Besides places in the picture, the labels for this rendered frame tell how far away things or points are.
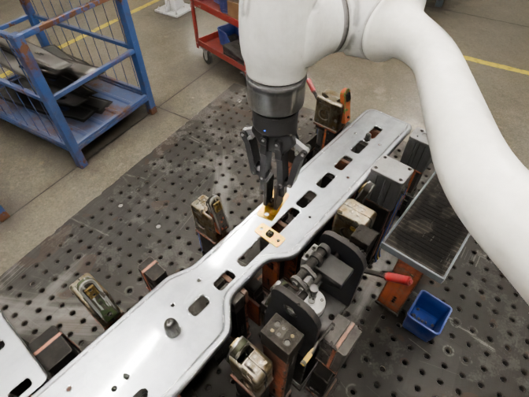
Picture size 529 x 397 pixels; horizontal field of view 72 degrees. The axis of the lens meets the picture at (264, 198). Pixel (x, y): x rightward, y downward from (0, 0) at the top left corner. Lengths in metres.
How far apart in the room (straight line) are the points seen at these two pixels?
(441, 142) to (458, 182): 0.05
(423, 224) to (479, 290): 0.59
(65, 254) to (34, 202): 1.35
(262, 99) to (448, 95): 0.25
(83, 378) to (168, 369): 0.17
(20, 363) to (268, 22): 0.83
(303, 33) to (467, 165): 0.26
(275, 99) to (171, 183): 1.09
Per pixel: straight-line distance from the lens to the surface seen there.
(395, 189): 1.04
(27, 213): 2.77
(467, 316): 1.36
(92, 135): 2.85
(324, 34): 0.52
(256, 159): 0.69
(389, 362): 1.21
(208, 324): 0.88
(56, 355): 0.98
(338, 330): 0.79
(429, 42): 0.50
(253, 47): 0.50
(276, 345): 0.73
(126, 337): 0.91
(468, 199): 0.33
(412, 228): 0.87
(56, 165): 3.02
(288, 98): 0.54
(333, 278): 0.75
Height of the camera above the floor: 1.80
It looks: 49 degrees down
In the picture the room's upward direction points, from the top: straight up
